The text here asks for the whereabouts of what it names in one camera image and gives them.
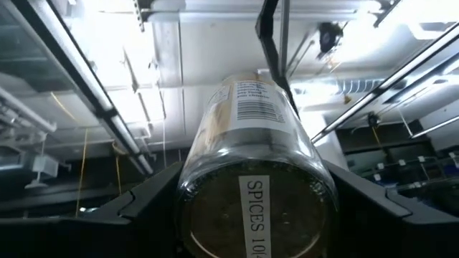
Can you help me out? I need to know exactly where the black metal rig frame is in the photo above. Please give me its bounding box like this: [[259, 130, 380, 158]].
[[0, 0, 459, 177]]

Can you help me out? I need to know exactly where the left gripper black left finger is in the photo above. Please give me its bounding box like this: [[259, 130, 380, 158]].
[[80, 161, 186, 258]]

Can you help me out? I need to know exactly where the glass jar of brown spice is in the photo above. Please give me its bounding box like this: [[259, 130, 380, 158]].
[[175, 71, 341, 258]]

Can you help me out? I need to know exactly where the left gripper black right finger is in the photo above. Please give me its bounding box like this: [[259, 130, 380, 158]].
[[323, 160, 448, 258]]

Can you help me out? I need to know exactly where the black ceiling cord reel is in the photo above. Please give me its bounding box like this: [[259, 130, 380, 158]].
[[317, 21, 344, 54]]

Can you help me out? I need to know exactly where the yellow hanging cord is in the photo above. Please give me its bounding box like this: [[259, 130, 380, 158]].
[[74, 128, 89, 218]]

